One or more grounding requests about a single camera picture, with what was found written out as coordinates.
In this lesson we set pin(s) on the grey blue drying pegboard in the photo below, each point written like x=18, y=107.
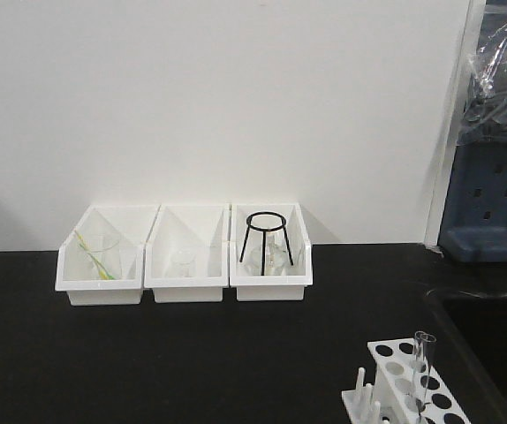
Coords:
x=474, y=223

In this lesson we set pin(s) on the clear glass beaker left bin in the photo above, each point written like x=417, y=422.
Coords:
x=111, y=255

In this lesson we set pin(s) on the clear glass beaker middle bin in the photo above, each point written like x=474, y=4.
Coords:
x=182, y=263

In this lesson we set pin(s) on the white left storage bin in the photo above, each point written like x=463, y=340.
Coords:
x=75, y=272

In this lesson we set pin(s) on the white storage bin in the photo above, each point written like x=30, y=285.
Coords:
x=75, y=272
x=292, y=283
x=203, y=229

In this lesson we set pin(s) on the clear glass beaker bin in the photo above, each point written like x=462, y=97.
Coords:
x=182, y=263
x=111, y=255

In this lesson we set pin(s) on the yellow green glass rod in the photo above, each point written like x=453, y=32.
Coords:
x=102, y=272

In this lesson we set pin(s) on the clear glass test tube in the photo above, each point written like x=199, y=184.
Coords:
x=423, y=357

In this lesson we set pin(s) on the white right storage bin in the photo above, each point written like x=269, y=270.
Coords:
x=292, y=283

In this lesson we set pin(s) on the white middle storage bin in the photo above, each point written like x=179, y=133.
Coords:
x=203, y=229

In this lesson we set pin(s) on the plastic bag of pegs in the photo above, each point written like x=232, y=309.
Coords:
x=484, y=118

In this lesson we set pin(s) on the white test tube rack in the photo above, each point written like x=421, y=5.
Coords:
x=386, y=399

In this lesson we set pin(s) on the clear glass flask right bin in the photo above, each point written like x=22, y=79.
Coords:
x=269, y=258

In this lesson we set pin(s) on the black metal tripod stand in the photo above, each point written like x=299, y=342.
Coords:
x=265, y=222

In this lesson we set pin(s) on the black lab sink basin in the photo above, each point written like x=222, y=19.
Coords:
x=476, y=323

